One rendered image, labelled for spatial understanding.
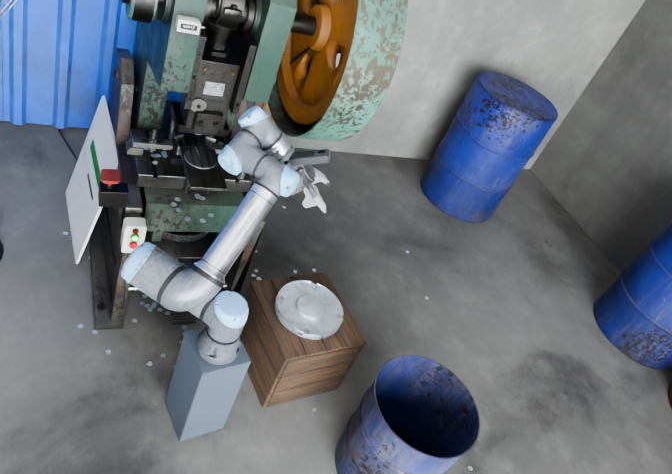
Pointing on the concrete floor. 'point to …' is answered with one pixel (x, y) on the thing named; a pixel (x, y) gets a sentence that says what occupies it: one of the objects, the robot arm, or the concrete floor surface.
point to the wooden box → (294, 347)
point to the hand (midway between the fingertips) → (329, 198)
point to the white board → (88, 202)
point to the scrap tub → (409, 421)
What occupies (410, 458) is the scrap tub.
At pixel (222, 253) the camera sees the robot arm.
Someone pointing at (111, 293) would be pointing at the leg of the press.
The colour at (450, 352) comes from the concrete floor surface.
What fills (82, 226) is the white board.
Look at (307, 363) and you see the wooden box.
